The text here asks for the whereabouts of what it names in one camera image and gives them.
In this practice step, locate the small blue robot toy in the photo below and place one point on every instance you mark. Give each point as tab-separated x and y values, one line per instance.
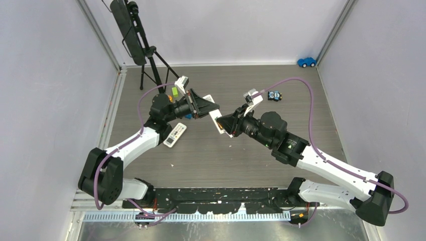
274	96

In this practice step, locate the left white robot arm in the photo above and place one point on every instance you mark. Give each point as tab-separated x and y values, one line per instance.
102	176

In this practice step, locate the long white remote control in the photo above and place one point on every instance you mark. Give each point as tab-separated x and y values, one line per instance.
215	113

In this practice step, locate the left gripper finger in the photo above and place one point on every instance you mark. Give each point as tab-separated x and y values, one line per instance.
202	104
203	110

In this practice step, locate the short white remote control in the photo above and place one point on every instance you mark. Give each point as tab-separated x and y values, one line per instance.
175	135

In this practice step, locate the black light panel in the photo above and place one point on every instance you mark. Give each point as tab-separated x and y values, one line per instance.
123	13

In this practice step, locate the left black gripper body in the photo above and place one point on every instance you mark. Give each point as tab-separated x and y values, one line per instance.
193	108

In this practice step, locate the black tripod stand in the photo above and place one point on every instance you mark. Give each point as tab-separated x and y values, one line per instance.
150	69

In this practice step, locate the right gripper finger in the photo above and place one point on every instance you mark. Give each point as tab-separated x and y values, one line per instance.
229	119
230	128

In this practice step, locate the green toy block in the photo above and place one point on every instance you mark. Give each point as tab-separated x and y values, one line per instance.
175	92

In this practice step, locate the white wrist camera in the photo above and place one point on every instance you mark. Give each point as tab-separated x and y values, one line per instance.
253	99
181	84

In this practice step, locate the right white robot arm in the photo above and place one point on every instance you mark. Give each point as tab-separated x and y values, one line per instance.
365	193

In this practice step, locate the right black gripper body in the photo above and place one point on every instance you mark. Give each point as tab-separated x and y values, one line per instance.
242	120

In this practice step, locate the blue toy car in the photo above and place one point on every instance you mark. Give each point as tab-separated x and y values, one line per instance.
306	62

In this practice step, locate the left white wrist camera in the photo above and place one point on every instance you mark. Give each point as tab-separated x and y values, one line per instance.
181	84

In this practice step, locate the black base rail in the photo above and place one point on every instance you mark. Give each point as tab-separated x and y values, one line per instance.
266	200

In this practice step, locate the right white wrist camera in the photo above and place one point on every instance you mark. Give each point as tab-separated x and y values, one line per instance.
253	99

